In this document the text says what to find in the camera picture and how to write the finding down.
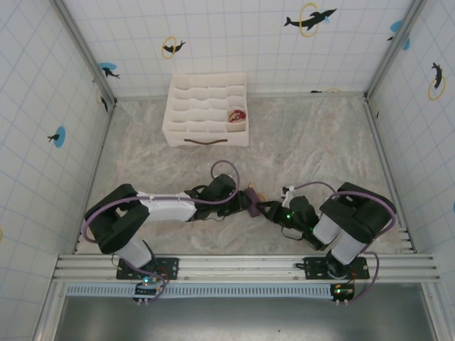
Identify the purple sock with tan toe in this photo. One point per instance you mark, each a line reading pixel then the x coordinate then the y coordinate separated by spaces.
pixel 253 209

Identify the tan sock with red toe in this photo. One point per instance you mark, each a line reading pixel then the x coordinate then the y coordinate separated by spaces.
pixel 236 115

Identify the white fabric organizer box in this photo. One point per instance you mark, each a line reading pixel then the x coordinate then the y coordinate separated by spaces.
pixel 199 110

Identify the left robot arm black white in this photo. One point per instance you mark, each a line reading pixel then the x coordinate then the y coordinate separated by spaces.
pixel 117 220

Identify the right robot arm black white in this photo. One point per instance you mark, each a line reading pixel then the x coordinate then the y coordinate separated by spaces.
pixel 359 216

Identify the shark sticker blue circle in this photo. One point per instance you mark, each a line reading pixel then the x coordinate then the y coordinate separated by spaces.
pixel 108 71

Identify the fish sticker blue oval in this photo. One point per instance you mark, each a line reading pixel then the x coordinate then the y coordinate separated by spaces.
pixel 58 136

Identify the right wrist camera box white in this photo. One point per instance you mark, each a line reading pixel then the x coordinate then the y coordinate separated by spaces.
pixel 288 194

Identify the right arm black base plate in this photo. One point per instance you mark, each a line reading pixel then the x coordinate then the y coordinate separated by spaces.
pixel 313 266

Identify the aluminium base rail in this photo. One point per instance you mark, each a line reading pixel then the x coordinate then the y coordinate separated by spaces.
pixel 231 263

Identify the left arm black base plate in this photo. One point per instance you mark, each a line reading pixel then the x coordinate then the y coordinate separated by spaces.
pixel 170 264

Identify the aluminium table edge rail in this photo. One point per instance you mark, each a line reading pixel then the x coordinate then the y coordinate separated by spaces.
pixel 385 167
pixel 96 177
pixel 302 95

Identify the aluminium corner post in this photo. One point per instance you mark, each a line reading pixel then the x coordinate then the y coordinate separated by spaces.
pixel 85 49
pixel 394 49

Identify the blue patch wall sticker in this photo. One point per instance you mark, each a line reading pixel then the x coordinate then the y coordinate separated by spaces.
pixel 397 26

